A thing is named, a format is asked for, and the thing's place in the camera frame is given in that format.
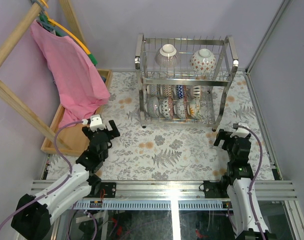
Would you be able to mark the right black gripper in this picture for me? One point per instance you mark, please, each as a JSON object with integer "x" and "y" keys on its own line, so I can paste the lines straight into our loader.
{"x": 225, "y": 136}

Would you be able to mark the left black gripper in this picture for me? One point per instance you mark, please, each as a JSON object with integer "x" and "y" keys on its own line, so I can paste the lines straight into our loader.
{"x": 102, "y": 132}

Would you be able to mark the blue patterned bowl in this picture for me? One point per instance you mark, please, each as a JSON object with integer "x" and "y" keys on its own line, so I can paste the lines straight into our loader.
{"x": 153, "y": 90}

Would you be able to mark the brown patterned bowl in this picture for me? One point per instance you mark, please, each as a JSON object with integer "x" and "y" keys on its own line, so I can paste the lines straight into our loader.
{"x": 166, "y": 91}

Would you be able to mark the purple striped bowl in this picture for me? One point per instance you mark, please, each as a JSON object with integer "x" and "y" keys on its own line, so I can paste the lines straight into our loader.
{"x": 167, "y": 57}

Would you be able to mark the orange flower patterned bowl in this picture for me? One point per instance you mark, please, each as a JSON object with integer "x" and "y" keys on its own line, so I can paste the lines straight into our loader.
{"x": 194, "y": 108}

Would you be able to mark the cream bowl orange rim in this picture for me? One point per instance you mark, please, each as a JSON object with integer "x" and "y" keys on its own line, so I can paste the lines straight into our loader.
{"x": 195, "y": 92}

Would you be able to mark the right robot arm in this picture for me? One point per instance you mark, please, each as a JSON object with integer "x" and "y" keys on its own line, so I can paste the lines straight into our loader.
{"x": 239, "y": 184}

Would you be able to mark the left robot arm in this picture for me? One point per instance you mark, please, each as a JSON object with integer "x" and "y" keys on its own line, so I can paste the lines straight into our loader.
{"x": 35, "y": 214}

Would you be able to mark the stainless steel dish rack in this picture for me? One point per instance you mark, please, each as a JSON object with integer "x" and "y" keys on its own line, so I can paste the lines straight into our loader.
{"x": 214, "y": 85}

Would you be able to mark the pink cloth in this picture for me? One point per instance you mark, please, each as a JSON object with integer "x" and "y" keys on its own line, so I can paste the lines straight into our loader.
{"x": 80, "y": 86}

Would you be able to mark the yellow plastic hanger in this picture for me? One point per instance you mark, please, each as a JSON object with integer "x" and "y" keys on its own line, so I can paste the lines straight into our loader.
{"x": 42, "y": 4}

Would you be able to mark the green plastic hanger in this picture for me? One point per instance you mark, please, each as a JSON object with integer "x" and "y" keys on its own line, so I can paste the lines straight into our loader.
{"x": 52, "y": 26}

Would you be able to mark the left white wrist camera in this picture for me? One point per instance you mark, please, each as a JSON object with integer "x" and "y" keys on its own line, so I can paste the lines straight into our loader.
{"x": 95, "y": 123}

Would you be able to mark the aluminium rail frame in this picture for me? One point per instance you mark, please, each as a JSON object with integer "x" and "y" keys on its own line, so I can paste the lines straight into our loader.
{"x": 190, "y": 195}

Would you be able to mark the wooden clothes rack frame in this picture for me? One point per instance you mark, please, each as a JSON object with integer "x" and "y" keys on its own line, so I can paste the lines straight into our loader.
{"x": 25, "y": 72}

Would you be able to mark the aluminium corner post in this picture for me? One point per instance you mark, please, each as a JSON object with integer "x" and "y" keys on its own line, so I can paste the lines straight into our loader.
{"x": 272, "y": 26}

